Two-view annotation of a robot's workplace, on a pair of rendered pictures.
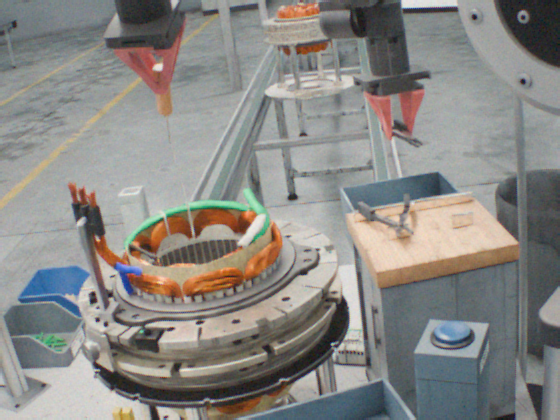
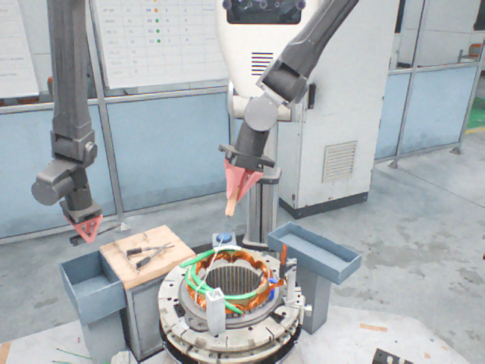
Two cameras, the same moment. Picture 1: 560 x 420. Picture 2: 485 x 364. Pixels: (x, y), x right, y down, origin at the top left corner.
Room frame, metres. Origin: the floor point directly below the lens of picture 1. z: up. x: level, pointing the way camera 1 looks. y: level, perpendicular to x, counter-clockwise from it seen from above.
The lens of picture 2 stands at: (1.18, 0.69, 1.68)
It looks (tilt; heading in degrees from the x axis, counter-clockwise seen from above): 26 degrees down; 236
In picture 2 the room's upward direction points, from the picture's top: straight up
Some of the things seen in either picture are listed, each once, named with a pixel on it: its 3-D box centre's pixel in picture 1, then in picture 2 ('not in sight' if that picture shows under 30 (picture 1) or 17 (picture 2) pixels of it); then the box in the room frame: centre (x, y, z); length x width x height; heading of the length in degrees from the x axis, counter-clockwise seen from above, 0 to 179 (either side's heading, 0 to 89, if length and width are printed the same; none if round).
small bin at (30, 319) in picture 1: (38, 335); not in sight; (1.24, 0.50, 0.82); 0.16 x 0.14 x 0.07; 82
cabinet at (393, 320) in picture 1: (433, 324); (152, 294); (0.91, -0.19, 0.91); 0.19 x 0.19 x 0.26; 3
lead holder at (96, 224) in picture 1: (88, 218); (283, 264); (0.76, 0.21, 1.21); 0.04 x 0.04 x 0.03; 84
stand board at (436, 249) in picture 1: (427, 235); (147, 253); (0.91, -0.19, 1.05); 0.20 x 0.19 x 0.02; 3
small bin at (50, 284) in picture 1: (65, 295); not in sight; (1.40, 0.48, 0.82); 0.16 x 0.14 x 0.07; 84
